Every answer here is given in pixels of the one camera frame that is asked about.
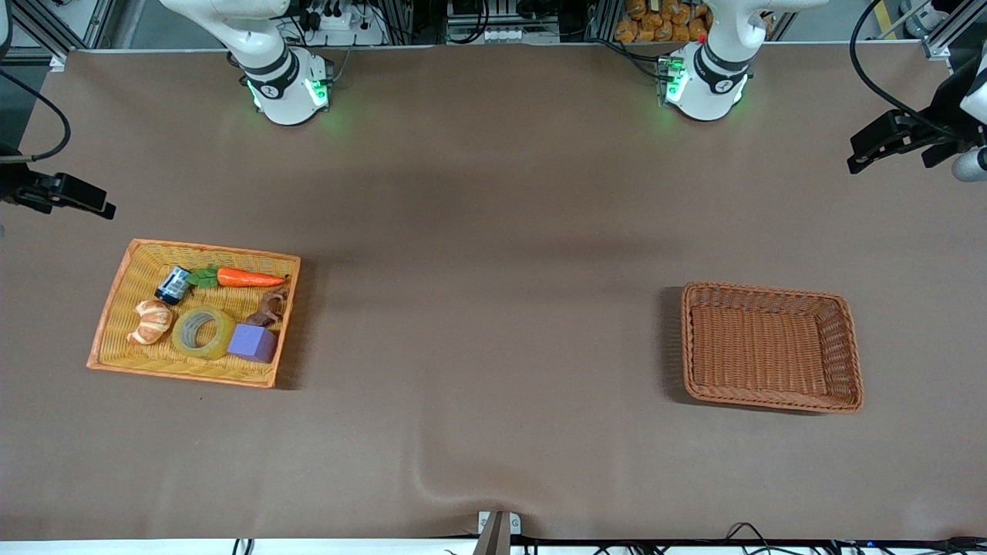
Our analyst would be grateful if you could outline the yellow clear tape roll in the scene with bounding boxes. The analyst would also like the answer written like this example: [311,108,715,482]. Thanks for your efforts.
[171,305,236,361]

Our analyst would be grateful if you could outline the small blue white can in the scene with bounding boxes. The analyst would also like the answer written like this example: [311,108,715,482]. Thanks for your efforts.
[155,266,192,306]

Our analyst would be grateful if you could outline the toy croissant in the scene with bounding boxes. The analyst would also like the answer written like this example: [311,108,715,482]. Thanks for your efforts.
[126,300,174,345]

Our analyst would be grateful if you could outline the yellow wicker basket orange rim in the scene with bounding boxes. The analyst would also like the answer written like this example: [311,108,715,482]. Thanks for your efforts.
[86,238,301,389]

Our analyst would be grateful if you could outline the orange toy carrot green leaves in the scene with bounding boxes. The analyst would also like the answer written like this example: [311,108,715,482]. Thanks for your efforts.
[187,266,288,291]

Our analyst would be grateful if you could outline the brown toy lion figurine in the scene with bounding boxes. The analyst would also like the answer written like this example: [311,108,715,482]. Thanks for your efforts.
[245,288,289,328]

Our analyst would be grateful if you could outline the purple foam cube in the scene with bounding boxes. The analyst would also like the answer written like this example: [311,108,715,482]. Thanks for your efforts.
[227,323,278,365]

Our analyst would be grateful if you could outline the brown wicker basket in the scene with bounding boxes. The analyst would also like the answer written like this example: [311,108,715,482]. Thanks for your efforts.
[680,281,864,415]

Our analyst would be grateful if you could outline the heap of orange toy breads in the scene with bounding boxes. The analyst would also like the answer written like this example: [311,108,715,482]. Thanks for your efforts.
[614,0,712,44]

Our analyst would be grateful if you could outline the white power strip with plugs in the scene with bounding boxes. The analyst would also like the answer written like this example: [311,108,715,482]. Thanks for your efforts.
[302,6,388,47]

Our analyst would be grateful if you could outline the aluminium frame profile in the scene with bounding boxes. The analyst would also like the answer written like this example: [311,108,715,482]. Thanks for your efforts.
[9,0,116,64]
[921,0,987,61]

